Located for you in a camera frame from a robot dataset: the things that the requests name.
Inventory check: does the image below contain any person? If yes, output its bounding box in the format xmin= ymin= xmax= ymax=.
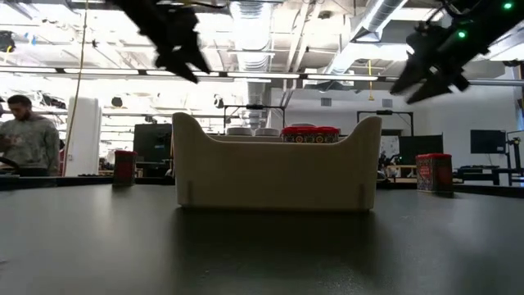
xmin=0 ymin=94 xmax=61 ymax=178

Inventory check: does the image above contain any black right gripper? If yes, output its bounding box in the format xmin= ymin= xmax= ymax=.
xmin=388 ymin=23 xmax=491 ymax=105

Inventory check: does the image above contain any black rig frame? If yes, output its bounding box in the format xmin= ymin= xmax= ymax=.
xmin=222 ymin=103 xmax=287 ymax=134
xmin=355 ymin=109 xmax=415 ymax=138

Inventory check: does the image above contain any black desk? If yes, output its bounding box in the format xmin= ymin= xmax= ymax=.
xmin=452 ymin=163 xmax=524 ymax=188

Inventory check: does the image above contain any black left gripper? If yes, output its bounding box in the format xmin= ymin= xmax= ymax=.
xmin=111 ymin=0 xmax=213 ymax=85

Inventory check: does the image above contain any black monitor green light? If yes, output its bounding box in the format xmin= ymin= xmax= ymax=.
xmin=399 ymin=134 xmax=445 ymax=157

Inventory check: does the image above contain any red lid spice tin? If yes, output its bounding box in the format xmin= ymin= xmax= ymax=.
xmin=280 ymin=126 xmax=313 ymax=144
xmin=311 ymin=126 xmax=342 ymax=144
xmin=113 ymin=149 xmax=138 ymax=188
xmin=414 ymin=153 xmax=454 ymax=193

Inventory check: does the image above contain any black monitor stand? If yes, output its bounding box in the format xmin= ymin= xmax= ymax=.
xmin=506 ymin=129 xmax=524 ymax=170

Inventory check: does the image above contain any black hanging ceiling speaker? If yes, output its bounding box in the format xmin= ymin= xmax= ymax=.
xmin=0 ymin=29 xmax=17 ymax=54

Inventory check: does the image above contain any black wall screen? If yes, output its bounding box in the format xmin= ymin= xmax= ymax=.
xmin=469 ymin=129 xmax=508 ymax=155

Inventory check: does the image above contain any overhead light bar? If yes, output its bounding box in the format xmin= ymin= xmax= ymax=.
xmin=0 ymin=65 xmax=524 ymax=88

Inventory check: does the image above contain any white plastic bin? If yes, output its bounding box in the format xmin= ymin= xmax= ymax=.
xmin=171 ymin=111 xmax=383 ymax=212

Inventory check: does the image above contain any white room pillar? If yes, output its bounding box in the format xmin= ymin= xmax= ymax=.
xmin=64 ymin=96 xmax=102 ymax=178

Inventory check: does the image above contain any thin yellow cord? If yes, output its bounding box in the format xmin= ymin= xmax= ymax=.
xmin=61 ymin=0 xmax=90 ymax=178

